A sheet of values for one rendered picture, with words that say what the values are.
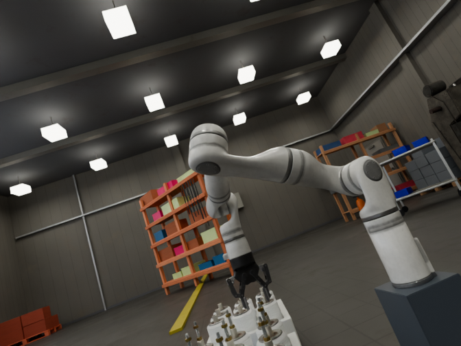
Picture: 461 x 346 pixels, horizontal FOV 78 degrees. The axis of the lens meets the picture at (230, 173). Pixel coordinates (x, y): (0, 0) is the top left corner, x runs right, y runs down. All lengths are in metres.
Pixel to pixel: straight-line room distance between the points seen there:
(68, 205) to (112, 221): 1.89
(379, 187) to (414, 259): 0.18
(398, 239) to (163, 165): 11.63
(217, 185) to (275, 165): 0.19
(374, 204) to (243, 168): 0.34
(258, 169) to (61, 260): 12.40
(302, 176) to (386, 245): 0.27
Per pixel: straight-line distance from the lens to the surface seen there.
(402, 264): 0.82
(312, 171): 0.73
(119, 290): 12.12
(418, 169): 8.86
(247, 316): 1.37
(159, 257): 7.62
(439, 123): 7.98
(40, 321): 11.29
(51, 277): 13.08
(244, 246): 0.91
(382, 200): 0.80
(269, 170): 0.67
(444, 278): 0.84
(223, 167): 0.64
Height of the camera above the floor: 0.54
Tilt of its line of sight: 14 degrees up
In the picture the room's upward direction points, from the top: 21 degrees counter-clockwise
